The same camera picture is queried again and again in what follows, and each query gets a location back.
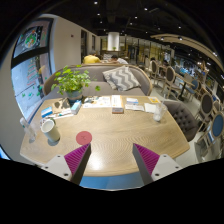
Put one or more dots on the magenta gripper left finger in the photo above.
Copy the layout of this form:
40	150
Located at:
77	161

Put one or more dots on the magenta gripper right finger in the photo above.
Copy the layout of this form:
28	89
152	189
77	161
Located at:
146	161

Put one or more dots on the red round coaster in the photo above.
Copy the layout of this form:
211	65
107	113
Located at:
83	137

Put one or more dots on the white paper napkin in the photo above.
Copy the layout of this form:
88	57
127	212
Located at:
150	108

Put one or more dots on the clear glass on left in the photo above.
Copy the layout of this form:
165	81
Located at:
28	129

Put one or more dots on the clear glass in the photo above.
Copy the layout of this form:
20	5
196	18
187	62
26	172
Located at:
28	129
159	111

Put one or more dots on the clear glass on right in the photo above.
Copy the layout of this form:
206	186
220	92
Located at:
159	111

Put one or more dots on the blue tissue box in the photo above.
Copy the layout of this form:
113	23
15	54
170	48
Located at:
76	107

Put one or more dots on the blue card on left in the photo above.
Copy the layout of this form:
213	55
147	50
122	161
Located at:
47	111

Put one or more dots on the yellow card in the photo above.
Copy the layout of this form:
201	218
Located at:
154	100

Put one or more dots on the white leaflet with pictures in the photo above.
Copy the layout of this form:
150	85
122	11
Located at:
97	102

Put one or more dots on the blue white card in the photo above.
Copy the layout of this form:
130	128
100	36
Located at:
132	101

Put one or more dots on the wooden menu stand block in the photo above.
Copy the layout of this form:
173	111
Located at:
117	104

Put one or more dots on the green potted plant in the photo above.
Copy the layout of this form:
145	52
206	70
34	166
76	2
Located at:
72	81

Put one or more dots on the blue backed dining chair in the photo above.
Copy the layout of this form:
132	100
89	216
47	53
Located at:
213	133

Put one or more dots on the grey backed dining chair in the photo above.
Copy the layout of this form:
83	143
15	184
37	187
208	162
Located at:
206	107

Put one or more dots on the grey zigzag cushion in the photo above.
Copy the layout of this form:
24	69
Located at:
121	79

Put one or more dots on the grey curved sofa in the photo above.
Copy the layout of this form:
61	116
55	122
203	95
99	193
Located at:
101	87

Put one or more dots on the person in yellow shirt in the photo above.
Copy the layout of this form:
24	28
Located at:
91	58

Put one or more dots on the person in white shirt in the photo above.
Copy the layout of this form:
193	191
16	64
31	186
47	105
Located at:
116	59

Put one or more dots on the white round pillar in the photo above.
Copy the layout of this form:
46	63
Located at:
113	41

